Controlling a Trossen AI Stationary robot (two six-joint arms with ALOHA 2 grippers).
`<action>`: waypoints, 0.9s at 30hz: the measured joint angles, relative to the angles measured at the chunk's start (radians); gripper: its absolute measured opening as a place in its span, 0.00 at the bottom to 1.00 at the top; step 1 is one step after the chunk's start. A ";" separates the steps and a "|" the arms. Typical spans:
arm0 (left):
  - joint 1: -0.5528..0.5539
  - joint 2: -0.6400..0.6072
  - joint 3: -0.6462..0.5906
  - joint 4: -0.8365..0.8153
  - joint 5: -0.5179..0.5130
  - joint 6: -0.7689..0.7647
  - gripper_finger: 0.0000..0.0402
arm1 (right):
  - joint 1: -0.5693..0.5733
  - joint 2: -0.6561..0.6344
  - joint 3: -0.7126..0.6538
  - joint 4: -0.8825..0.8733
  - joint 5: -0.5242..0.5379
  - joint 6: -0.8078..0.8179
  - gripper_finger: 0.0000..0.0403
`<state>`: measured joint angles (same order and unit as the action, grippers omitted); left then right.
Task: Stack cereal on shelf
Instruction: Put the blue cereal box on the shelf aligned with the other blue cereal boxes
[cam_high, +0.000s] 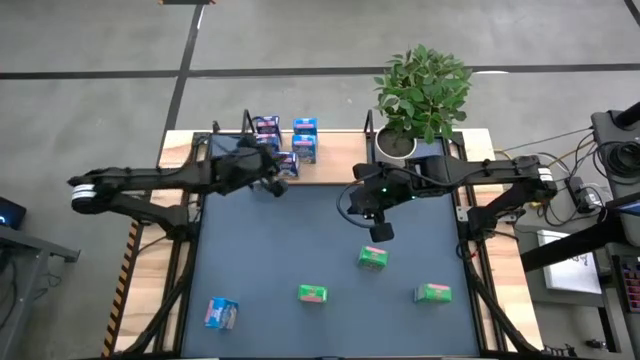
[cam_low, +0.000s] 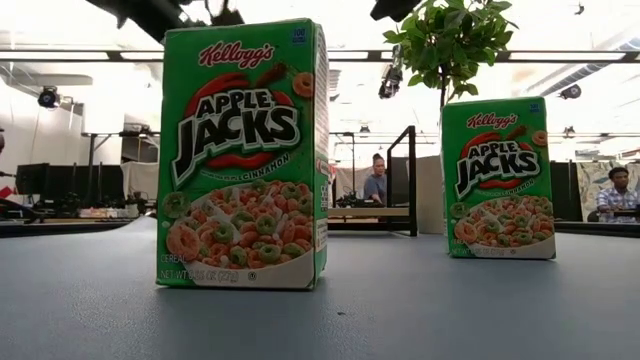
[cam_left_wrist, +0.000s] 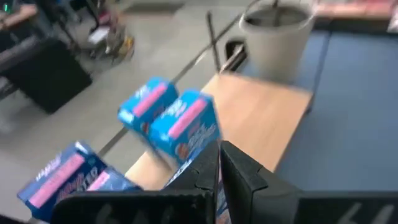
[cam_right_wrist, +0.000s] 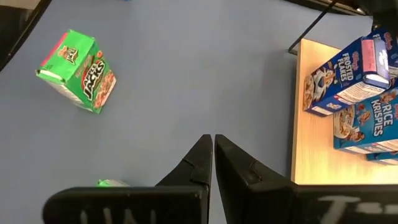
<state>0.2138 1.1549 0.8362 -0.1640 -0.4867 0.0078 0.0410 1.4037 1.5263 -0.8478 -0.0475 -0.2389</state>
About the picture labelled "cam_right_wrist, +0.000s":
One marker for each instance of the blue-grey table mat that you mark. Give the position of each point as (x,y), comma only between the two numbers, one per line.
(186,77)

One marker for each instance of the Apple Jacks cereal box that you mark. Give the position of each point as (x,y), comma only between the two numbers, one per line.
(90,77)
(110,183)

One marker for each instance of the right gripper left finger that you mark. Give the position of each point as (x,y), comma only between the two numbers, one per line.
(186,199)

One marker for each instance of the Rice Krispies cereal box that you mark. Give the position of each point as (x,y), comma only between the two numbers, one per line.
(373,121)

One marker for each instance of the black metal table frame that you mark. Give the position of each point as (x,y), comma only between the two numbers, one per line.
(12,34)

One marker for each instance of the Frosted Flakes cereal box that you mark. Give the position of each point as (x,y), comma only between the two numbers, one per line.
(390,40)
(342,74)

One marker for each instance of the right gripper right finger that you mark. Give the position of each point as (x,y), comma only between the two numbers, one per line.
(248,193)

